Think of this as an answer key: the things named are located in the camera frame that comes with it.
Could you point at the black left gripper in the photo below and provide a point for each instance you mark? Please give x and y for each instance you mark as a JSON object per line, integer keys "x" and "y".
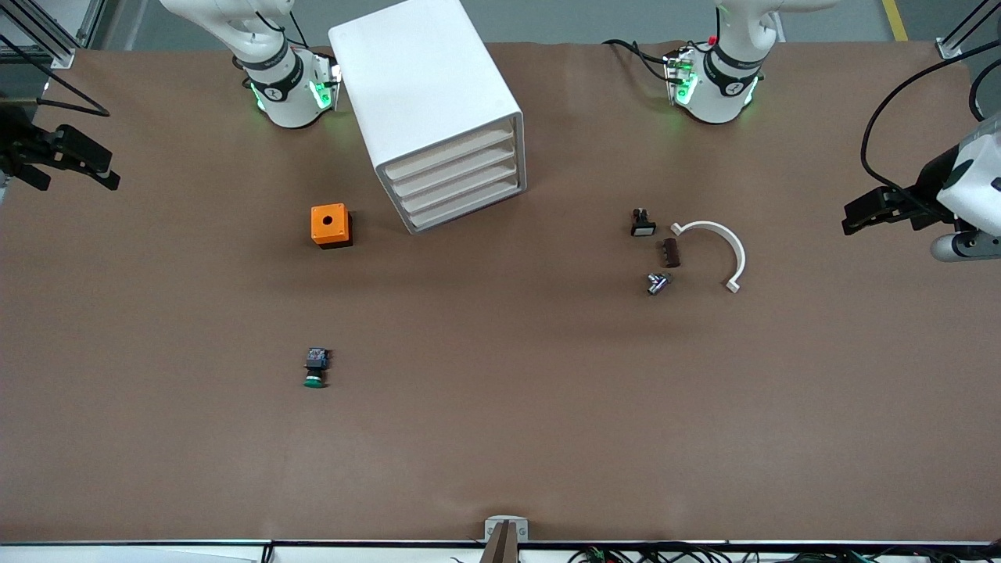
{"x": 913, "y": 208}

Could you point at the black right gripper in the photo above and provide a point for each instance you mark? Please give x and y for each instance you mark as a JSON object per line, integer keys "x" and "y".
{"x": 22, "y": 150}

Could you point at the green push button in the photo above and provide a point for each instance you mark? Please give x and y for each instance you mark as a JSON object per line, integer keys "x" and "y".
{"x": 316, "y": 367}

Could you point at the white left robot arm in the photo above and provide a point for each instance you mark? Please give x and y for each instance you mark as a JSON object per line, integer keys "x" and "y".
{"x": 715, "y": 94}

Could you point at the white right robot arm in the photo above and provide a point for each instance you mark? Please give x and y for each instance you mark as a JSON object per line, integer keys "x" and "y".
{"x": 285, "y": 102}

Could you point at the brown terminal block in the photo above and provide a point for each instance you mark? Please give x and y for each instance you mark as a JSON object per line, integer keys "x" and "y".
{"x": 671, "y": 253}

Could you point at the silver metal connector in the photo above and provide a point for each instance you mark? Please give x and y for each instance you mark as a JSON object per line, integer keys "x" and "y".
{"x": 658, "y": 283}

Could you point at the brown table mat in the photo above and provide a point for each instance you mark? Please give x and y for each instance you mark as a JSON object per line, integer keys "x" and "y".
{"x": 500, "y": 407}

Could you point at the aluminium frame post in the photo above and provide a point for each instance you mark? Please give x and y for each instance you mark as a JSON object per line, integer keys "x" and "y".
{"x": 950, "y": 48}
{"x": 64, "y": 58}

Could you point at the white curved plastic bracket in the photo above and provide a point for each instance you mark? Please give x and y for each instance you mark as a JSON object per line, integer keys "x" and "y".
{"x": 737, "y": 254}

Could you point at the black white push switch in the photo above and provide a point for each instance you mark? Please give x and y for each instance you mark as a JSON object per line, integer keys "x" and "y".
{"x": 643, "y": 224}

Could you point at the orange button enclosure box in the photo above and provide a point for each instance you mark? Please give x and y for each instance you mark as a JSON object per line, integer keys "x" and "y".
{"x": 328, "y": 223}

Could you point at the dark camera mount strut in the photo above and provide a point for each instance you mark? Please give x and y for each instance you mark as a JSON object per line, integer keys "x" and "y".
{"x": 500, "y": 551}

